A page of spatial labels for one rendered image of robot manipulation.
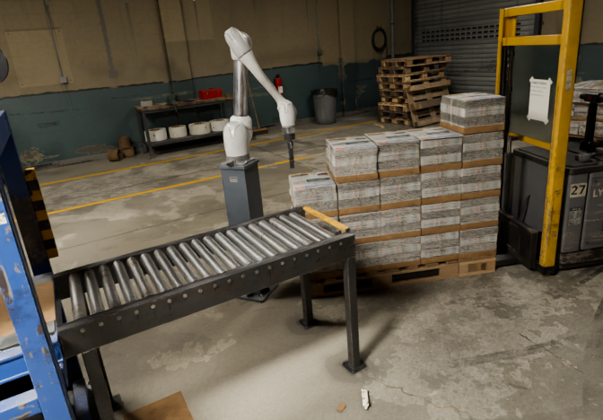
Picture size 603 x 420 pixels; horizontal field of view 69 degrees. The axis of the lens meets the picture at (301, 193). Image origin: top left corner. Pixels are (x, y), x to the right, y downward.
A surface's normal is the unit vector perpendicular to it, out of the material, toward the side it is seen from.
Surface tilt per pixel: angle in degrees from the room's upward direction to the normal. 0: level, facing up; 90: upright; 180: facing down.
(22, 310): 90
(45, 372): 90
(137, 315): 90
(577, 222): 90
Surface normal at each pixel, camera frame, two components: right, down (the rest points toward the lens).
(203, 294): 0.50, 0.24
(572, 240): 0.13, 0.30
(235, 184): -0.40, 0.32
